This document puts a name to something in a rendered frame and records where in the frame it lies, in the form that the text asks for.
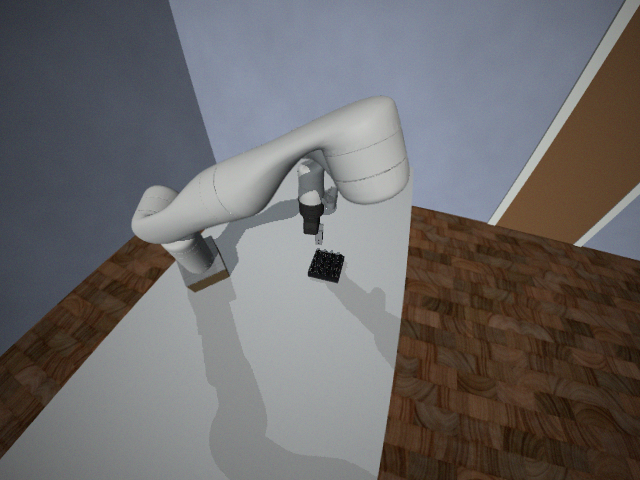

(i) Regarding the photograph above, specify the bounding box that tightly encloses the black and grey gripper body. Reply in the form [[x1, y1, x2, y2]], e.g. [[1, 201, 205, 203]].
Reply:
[[298, 185, 338, 235]]

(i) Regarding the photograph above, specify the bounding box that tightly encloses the black knob box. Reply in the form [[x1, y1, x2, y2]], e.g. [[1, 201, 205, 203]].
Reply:
[[308, 250, 345, 283]]

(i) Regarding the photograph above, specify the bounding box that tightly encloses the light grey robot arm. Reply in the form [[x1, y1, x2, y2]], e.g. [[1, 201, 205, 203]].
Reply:
[[131, 96, 409, 274]]

